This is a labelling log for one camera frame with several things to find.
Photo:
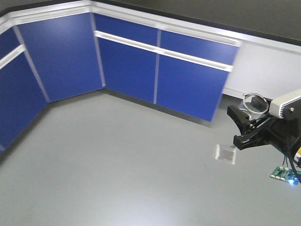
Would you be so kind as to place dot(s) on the green circuit board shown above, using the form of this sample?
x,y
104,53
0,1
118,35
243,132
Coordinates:
x,y
285,174

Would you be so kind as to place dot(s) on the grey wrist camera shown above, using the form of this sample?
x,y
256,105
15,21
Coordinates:
x,y
287,107

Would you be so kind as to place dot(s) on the small clear glass beaker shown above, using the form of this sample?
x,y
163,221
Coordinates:
x,y
254,105

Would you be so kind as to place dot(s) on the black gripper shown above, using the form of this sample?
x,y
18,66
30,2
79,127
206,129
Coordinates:
x,y
284,135

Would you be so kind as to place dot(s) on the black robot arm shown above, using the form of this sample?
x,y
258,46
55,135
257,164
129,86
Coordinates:
x,y
282,134

